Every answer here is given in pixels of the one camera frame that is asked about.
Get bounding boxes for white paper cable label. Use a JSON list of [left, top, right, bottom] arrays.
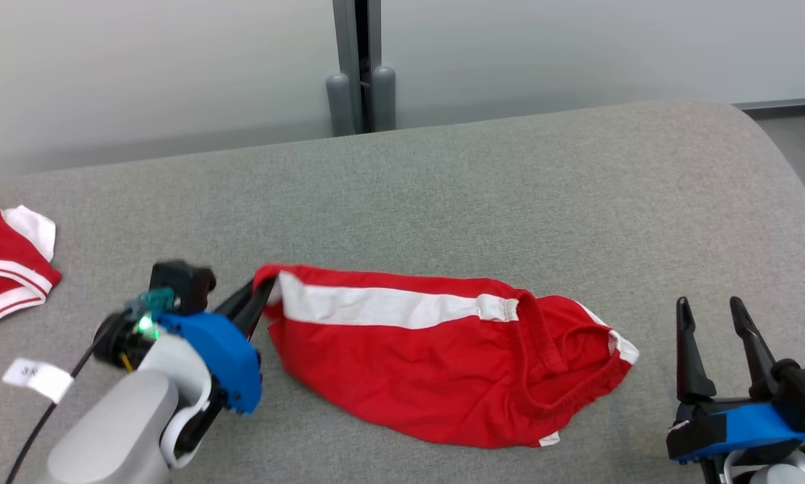
[[2, 358, 75, 405]]

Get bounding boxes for grey metal floor rail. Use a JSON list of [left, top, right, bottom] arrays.
[[734, 97, 805, 113]]

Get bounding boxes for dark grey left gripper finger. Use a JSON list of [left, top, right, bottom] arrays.
[[214, 278, 262, 331], [240, 276, 277, 341]]

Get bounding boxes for red shorts with white stripe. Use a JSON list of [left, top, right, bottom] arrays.
[[253, 264, 640, 449]]

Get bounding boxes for thin black cable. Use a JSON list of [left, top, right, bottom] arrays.
[[5, 336, 111, 484]]

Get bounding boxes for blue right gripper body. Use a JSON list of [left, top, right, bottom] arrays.
[[666, 395, 805, 466]]

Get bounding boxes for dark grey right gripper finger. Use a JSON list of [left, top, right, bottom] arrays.
[[675, 296, 718, 404], [730, 296, 788, 400]]

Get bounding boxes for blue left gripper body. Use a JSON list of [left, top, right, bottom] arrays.
[[151, 311, 263, 415]]

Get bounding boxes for grey cylinder post foot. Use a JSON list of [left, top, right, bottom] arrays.
[[326, 73, 357, 138], [370, 65, 397, 132]]

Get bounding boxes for grey metal partition post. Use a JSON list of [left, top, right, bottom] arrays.
[[332, 0, 384, 135]]

